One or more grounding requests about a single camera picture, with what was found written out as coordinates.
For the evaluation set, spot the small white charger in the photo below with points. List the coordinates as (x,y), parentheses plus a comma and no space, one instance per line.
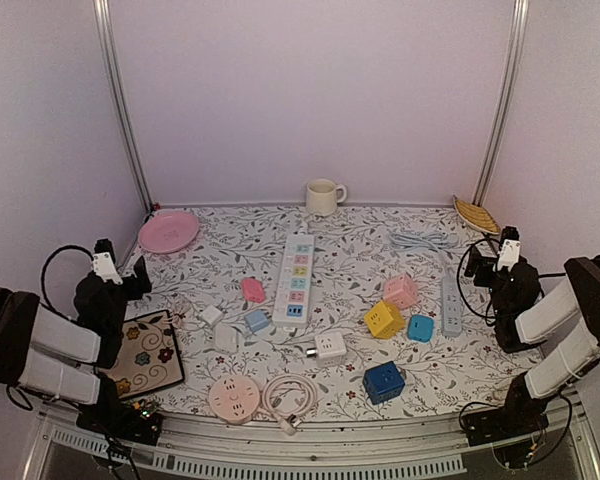
(211,315)

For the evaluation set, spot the dark blue cube adapter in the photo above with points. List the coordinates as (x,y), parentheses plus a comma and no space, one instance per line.
(383,383)

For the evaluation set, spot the white power strip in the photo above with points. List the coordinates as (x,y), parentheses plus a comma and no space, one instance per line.
(292,294)

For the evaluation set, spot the pink round socket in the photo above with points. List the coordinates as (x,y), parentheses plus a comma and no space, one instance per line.
(234,399)

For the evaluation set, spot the yellow leaf dish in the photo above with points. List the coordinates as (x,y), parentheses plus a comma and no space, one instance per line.
(476,217)

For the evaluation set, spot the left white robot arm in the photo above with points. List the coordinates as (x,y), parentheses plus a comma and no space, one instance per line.
(44,352)

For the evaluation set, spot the pink plate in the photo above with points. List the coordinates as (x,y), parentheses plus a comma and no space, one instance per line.
(169,232)

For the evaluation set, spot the light blue plug adapter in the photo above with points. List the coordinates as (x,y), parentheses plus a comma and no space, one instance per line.
(257,320)

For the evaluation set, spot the cream mug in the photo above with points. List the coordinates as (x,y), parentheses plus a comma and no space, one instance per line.
(323,196)

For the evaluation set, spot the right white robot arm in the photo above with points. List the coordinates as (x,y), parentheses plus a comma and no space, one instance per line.
(524,318)

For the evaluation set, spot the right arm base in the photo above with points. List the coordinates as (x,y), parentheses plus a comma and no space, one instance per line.
(484,423)

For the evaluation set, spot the white cartoon plug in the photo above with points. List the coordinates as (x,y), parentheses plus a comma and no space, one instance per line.
(329,349)

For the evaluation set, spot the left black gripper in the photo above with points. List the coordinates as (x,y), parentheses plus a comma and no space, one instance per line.
(136,290)

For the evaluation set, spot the light pink plug adapter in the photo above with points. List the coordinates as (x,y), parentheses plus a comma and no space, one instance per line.
(401,291)

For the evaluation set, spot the cyan plug adapter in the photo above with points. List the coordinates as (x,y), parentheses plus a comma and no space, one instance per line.
(420,328)

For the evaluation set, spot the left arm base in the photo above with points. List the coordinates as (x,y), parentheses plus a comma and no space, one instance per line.
(120,421)

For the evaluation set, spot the floral square coaster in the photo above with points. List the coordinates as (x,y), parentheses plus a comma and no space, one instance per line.
(149,359)

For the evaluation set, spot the white plug adapter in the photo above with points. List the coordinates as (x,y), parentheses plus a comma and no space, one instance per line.
(226,339)

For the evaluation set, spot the light blue power strip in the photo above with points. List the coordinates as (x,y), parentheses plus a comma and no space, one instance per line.
(451,308)

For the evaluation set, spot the yellow cube adapter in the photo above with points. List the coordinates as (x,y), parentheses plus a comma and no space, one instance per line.
(384,320)

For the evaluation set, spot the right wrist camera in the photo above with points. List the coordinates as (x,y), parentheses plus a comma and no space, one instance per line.
(509,249)

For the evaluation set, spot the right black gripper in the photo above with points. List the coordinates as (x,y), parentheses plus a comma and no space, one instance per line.
(486,264)

